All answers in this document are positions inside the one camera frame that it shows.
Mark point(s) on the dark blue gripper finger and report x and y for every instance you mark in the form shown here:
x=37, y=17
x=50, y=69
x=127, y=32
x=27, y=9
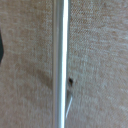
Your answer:
x=1, y=48

